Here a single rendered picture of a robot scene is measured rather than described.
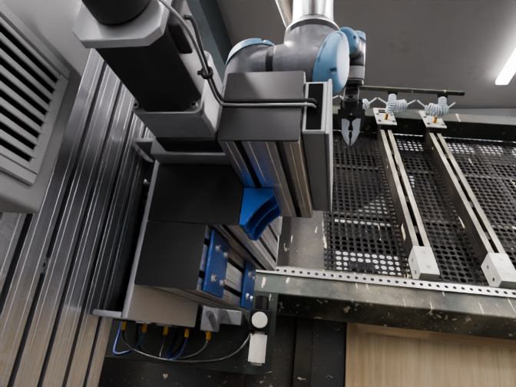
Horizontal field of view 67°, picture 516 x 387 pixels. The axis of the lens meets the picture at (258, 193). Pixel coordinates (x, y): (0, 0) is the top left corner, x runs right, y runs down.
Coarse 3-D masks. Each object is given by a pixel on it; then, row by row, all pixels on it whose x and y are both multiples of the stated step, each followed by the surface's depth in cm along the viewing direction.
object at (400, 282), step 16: (256, 272) 127; (272, 272) 126; (288, 272) 126; (304, 272) 127; (320, 272) 127; (416, 288) 122; (432, 288) 122; (448, 288) 122; (464, 288) 122; (480, 288) 122; (496, 288) 122
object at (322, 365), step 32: (288, 320) 143; (320, 320) 142; (288, 352) 139; (320, 352) 138; (128, 384) 138; (160, 384) 137; (192, 384) 137; (224, 384) 136; (256, 384) 136; (288, 384) 135; (320, 384) 135
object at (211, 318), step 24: (216, 312) 109; (240, 312) 114; (264, 312) 112; (120, 336) 118; (144, 336) 118; (168, 336) 117; (192, 336) 117; (216, 336) 117; (240, 336) 116; (264, 336) 111; (144, 360) 115; (168, 360) 103; (192, 360) 115; (216, 360) 106; (240, 360) 114; (264, 360) 110
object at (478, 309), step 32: (256, 288) 122; (288, 288) 122; (320, 288) 122; (352, 288) 122; (384, 288) 122; (352, 320) 124; (384, 320) 122; (416, 320) 120; (448, 320) 118; (480, 320) 117; (512, 320) 115
